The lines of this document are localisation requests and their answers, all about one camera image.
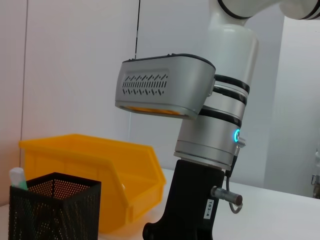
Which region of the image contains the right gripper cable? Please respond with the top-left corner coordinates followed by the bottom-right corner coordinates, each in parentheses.
top-left (224, 146), bottom-right (244, 215)

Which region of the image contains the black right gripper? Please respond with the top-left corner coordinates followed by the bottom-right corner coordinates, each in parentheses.
top-left (142, 158), bottom-right (226, 240)

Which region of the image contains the right gripper silver connector plug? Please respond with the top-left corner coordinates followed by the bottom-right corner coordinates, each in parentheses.
top-left (210, 186), bottom-right (244, 204)

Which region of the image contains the green utility knife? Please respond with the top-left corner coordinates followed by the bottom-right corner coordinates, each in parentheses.
top-left (9, 167), bottom-right (28, 191)

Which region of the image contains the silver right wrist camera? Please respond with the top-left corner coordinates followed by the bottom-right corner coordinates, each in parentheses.
top-left (114, 53), bottom-right (216, 120)

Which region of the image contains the black mesh pen holder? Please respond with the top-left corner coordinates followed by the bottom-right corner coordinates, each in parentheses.
top-left (8, 171), bottom-right (102, 240)

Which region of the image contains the yellow plastic bin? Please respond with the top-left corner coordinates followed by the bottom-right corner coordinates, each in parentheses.
top-left (18, 133), bottom-right (167, 235)

